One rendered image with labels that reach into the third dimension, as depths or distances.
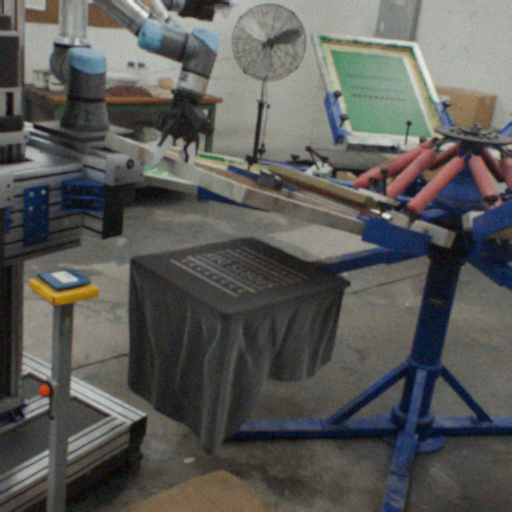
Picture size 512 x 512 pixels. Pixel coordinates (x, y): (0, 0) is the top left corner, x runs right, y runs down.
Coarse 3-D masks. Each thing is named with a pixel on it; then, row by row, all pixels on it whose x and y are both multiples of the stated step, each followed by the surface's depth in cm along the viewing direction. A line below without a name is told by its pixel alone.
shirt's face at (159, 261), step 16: (240, 240) 242; (256, 240) 244; (144, 256) 217; (160, 256) 219; (176, 256) 220; (272, 256) 230; (288, 256) 232; (160, 272) 207; (176, 272) 208; (304, 272) 220; (320, 272) 222; (192, 288) 199; (208, 288) 200; (272, 288) 206; (288, 288) 207; (304, 288) 208; (320, 288) 210; (224, 304) 191; (240, 304) 192; (256, 304) 194
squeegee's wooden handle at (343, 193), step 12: (276, 168) 237; (288, 168) 234; (288, 180) 239; (300, 180) 230; (312, 180) 227; (324, 192) 227; (336, 192) 219; (348, 192) 217; (360, 204) 215; (372, 204) 215
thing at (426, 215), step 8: (376, 184) 299; (416, 184) 315; (424, 184) 316; (376, 192) 289; (408, 192) 316; (416, 192) 316; (400, 200) 291; (408, 200) 291; (504, 200) 307; (424, 216) 260; (432, 216) 273; (440, 216) 276; (432, 224) 274; (440, 224) 278; (464, 232) 277; (472, 232) 271; (480, 240) 256; (488, 240) 254; (480, 248) 256; (488, 248) 256; (496, 248) 252; (504, 248) 257; (480, 256) 256; (488, 256) 257; (496, 256) 257; (504, 256) 258
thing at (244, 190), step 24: (120, 144) 200; (144, 144) 211; (168, 168) 185; (192, 168) 179; (216, 168) 232; (216, 192) 172; (240, 192) 167; (264, 192) 172; (288, 192) 257; (288, 216) 179; (312, 216) 185; (336, 216) 191
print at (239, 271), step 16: (192, 256) 222; (208, 256) 224; (224, 256) 225; (240, 256) 227; (256, 256) 229; (192, 272) 210; (208, 272) 211; (224, 272) 213; (240, 272) 214; (256, 272) 216; (272, 272) 217; (288, 272) 219; (224, 288) 201; (240, 288) 203; (256, 288) 204
